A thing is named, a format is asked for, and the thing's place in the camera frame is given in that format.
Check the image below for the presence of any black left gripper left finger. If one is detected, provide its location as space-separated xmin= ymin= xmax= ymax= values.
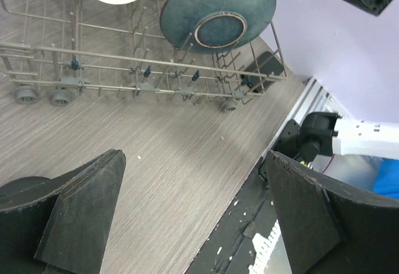
xmin=1 ymin=149 xmax=126 ymax=273

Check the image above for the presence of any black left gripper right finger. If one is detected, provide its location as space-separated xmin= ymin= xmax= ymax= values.
xmin=265 ymin=150 xmax=398 ymax=274

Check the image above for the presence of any black smartphone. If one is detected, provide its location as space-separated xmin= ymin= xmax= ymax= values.
xmin=238 ymin=51 xmax=284 ymax=94

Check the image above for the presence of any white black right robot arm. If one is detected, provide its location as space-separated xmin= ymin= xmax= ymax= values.
xmin=274 ymin=0 xmax=398 ymax=163

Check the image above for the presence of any black phone stand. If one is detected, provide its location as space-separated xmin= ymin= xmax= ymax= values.
xmin=0 ymin=177 xmax=49 ymax=198

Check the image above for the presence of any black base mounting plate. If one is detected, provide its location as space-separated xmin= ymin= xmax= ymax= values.
xmin=186 ymin=159 xmax=291 ymax=274

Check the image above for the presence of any teal ceramic plate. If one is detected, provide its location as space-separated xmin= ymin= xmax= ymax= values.
xmin=160 ymin=0 xmax=277 ymax=54

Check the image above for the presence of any white perforated cable duct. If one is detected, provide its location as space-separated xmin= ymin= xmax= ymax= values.
xmin=248 ymin=220 xmax=281 ymax=274

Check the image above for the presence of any grey wire dish rack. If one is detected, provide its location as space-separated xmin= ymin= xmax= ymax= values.
xmin=1 ymin=0 xmax=287 ymax=111

